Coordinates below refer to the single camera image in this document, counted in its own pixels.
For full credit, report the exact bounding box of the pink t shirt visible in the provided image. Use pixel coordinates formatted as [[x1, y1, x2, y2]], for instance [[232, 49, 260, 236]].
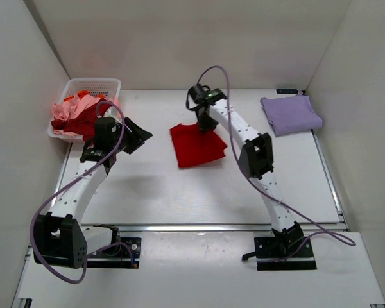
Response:
[[52, 96, 121, 121]]

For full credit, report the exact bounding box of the aluminium table rail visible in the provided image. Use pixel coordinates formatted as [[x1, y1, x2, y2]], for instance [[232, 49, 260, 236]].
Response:
[[115, 222, 277, 233]]

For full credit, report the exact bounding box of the dark red t shirt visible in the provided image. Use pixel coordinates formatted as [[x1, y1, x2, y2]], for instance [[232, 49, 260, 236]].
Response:
[[51, 105, 98, 141]]

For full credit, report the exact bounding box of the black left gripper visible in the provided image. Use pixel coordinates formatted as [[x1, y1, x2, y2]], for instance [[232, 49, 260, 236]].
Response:
[[113, 115, 153, 153]]

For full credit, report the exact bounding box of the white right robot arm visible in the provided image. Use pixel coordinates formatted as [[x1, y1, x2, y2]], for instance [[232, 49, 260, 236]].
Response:
[[185, 84, 304, 257]]

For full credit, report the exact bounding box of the orange t shirt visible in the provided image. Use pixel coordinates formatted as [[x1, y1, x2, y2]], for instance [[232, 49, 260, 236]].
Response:
[[63, 90, 105, 102]]

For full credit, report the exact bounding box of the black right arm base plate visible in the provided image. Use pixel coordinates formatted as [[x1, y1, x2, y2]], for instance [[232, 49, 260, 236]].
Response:
[[241, 237, 318, 271]]

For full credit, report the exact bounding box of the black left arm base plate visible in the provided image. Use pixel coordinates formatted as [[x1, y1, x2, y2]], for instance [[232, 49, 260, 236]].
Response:
[[87, 237, 142, 270]]

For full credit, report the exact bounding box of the white plastic laundry basket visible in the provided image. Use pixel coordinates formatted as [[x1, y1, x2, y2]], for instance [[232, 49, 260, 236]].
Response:
[[47, 78, 121, 142]]

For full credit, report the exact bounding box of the dark blue label sticker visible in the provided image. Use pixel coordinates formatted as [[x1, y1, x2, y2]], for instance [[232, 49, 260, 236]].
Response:
[[276, 89, 299, 95]]

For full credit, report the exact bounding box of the folded purple t shirt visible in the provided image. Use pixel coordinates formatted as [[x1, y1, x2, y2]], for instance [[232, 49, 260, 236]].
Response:
[[261, 95, 323, 137]]

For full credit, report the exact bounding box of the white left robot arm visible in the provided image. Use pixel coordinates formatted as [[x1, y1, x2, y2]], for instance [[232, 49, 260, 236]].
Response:
[[33, 117, 153, 269]]

